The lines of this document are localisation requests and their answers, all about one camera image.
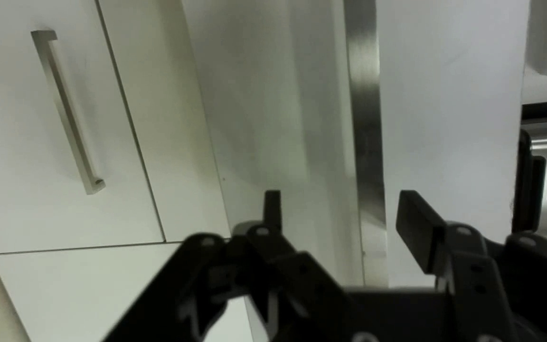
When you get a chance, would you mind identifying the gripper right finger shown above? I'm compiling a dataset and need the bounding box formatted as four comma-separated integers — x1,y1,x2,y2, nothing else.
395,189,547,342

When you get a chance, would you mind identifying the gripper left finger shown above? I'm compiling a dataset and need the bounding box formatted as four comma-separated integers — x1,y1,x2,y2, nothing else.
102,189,356,342

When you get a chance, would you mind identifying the white narrow drawer front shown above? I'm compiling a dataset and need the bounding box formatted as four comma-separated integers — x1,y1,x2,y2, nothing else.
96,0,232,244

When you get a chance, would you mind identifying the white kitchen unit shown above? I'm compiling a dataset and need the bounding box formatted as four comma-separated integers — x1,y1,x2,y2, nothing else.
0,0,389,342

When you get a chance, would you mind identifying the white wide drawer front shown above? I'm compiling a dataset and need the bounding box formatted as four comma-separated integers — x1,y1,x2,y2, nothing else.
0,241,255,342

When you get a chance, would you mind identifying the black appliance handle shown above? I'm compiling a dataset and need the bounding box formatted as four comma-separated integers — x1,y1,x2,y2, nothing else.
512,128,547,234

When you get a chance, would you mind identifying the silver bar drawer handle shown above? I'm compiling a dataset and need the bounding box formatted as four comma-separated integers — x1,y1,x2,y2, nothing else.
30,29,106,196

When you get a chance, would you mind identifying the white drawer with handle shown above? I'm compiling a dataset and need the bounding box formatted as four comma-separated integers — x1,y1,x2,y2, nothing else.
0,0,166,255

